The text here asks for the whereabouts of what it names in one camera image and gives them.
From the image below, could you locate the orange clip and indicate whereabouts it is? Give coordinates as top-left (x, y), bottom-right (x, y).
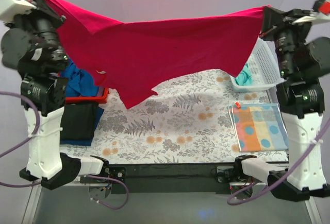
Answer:
top-left (235, 102), bottom-right (241, 109)

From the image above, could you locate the red plastic bin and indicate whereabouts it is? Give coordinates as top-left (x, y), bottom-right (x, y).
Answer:
top-left (65, 88), bottom-right (109, 104)

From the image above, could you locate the aluminium rail frame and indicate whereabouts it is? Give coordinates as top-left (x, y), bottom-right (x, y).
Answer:
top-left (23, 178), bottom-right (323, 223)

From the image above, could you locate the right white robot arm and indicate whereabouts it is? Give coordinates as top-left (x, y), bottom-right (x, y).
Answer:
top-left (233, 0), bottom-right (329, 202)

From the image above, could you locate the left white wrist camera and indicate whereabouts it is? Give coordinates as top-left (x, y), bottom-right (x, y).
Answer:
top-left (1, 0), bottom-right (37, 23)

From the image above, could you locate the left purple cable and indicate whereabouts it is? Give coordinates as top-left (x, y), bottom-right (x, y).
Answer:
top-left (0, 91), bottom-right (129, 211)

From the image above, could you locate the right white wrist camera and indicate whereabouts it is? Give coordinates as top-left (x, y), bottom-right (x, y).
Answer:
top-left (293, 0), bottom-right (329, 25)

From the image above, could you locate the blue crumpled t shirt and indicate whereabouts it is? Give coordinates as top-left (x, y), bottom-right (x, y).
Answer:
top-left (60, 59), bottom-right (99, 97)

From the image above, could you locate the floral table mat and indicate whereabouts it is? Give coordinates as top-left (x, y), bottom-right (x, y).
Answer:
top-left (59, 68), bottom-right (289, 165)

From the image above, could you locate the colourful dotted towel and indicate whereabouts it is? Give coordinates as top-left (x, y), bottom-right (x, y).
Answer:
top-left (228, 103), bottom-right (288, 152)

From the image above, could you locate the white plastic basket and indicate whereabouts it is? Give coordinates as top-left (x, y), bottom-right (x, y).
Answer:
top-left (230, 39), bottom-right (284, 92)

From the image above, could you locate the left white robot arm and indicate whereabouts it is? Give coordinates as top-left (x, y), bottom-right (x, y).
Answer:
top-left (1, 0), bottom-right (110, 190)

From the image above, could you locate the dark blue folded t shirt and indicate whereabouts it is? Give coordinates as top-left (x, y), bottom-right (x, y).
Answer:
top-left (60, 107), bottom-right (104, 146)

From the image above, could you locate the magenta t shirt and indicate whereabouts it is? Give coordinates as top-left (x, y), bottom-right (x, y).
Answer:
top-left (45, 0), bottom-right (264, 108)

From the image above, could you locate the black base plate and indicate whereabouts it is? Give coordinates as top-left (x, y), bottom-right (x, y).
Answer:
top-left (100, 163), bottom-right (254, 194)

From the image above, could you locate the teal crumpled t shirt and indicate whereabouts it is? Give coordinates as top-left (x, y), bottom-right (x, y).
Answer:
top-left (235, 63), bottom-right (253, 86)

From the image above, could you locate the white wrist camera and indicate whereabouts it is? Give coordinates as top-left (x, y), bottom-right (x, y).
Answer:
top-left (293, 0), bottom-right (329, 25)
top-left (1, 0), bottom-right (37, 23)

